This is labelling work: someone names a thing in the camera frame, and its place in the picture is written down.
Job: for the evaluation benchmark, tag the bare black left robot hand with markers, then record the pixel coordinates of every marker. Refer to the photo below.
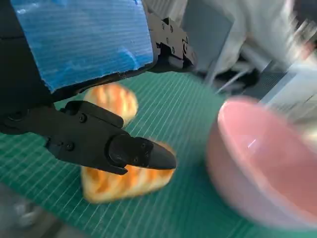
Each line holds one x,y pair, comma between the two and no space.
74,42

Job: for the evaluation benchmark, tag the toy bread loaf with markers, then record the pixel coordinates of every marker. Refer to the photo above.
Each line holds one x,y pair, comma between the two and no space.
116,101
128,184

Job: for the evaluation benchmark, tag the pink bowl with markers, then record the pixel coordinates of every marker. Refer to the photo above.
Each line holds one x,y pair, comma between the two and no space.
260,161

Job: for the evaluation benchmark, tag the green cutting mat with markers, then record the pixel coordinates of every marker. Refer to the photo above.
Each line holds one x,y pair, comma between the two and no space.
173,210

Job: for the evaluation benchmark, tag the white appliance with grille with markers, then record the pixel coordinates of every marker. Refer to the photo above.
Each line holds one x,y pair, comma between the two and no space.
284,81

